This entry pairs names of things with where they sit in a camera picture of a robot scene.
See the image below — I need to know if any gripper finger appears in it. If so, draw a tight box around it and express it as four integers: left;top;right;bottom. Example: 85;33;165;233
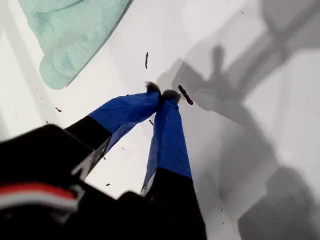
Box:
139;89;209;240
63;80;162;157

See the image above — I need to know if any pale green T-shirt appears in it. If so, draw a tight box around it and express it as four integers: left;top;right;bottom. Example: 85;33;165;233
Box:
18;0;135;91

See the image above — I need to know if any red white servo wire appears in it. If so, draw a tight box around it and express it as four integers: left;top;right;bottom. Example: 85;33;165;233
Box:
0;183;79;211

